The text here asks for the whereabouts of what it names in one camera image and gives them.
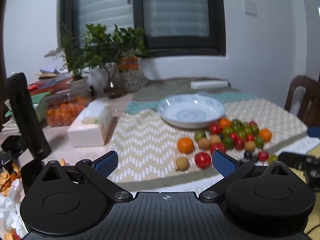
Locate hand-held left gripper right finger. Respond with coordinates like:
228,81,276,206
199,149,292,202

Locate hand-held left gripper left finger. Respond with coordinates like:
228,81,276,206
37,151,134,202

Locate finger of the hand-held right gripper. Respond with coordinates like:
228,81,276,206
306,126,320,140
278,151,309,168

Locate red tomato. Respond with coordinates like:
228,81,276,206
194,152,212,169
234,138,246,151
209,124,223,135
210,142,227,154

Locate white blue patterned plate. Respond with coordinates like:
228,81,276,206
157,94,226,129

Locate group of green plums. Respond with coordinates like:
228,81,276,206
194,119,278,163

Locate brown wooden chair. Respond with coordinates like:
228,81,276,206
284,75,320,128

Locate white tissue pack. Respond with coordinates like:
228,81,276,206
67,101,113,147

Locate patterned tablecloth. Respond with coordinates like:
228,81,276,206
109,77,320,188

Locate clear plastic box of kumquats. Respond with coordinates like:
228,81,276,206
41,90,90,128

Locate black flat device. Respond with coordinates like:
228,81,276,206
20,157,45,195

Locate white power strip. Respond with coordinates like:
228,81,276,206
190,79,229,90

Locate thin plant in white pot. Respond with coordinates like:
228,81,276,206
56,22,92,98

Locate white orange printed snack bag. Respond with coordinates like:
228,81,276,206
117,56,144,93

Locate green plastic basket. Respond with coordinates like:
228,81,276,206
5,92,50,123

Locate black box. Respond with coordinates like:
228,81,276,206
0,135,28,155

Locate pile of books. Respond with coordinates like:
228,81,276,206
27,66,75,95

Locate orange peels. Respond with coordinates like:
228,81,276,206
0,164,22,195

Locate white crumpled bag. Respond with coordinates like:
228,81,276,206
0,180,28,240

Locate leafy plant in glass vase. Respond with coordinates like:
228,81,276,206
84,24,150,98

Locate dark framed window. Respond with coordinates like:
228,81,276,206
59,0,227,57

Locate white wall socket plate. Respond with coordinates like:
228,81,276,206
242,0,258,17

